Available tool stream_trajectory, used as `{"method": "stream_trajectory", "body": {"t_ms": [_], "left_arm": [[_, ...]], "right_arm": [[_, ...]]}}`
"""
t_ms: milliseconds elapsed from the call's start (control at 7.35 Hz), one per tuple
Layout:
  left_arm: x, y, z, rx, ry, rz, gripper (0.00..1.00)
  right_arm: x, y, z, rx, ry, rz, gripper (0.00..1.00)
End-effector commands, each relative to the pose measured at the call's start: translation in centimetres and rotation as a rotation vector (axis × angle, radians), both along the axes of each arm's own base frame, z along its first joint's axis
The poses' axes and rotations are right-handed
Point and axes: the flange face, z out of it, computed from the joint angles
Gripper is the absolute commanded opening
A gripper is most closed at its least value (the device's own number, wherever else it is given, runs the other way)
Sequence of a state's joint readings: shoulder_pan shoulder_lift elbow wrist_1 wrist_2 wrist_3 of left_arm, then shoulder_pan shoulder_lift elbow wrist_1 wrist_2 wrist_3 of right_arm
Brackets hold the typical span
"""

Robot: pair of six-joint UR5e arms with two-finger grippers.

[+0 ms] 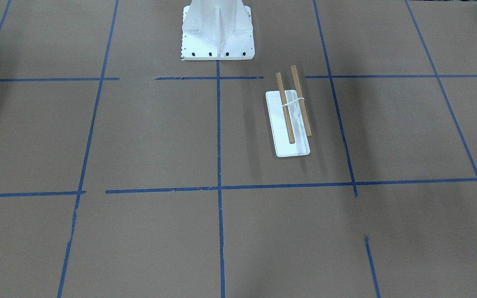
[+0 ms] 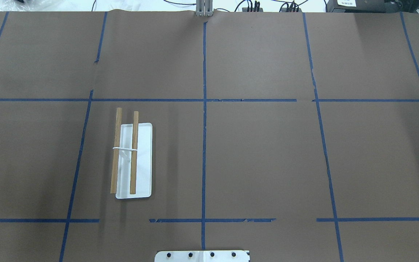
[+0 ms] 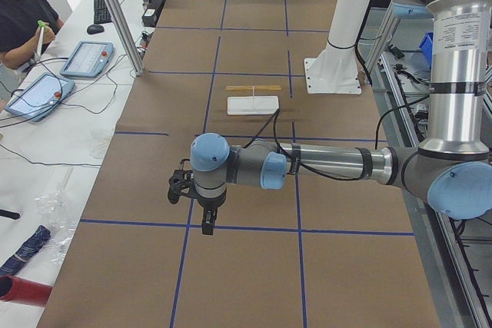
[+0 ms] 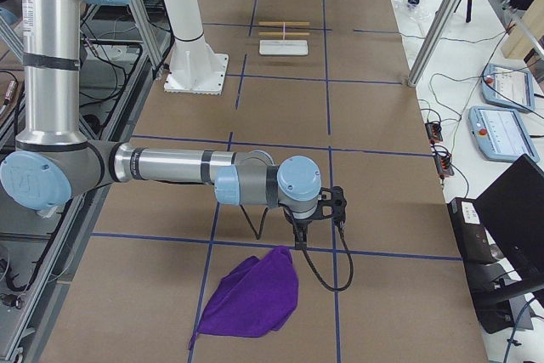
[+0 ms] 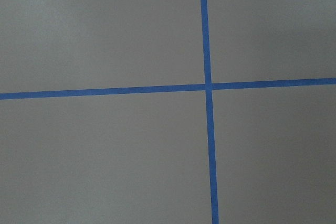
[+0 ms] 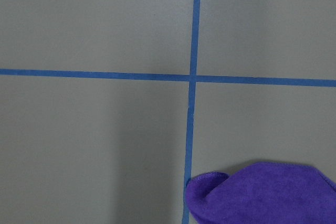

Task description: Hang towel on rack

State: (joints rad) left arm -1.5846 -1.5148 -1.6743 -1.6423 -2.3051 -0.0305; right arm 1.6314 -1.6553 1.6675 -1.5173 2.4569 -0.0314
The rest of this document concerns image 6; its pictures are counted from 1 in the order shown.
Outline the purple microfiber towel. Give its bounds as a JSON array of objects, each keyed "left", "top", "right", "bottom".
[{"left": 185, "top": 162, "right": 335, "bottom": 223}]

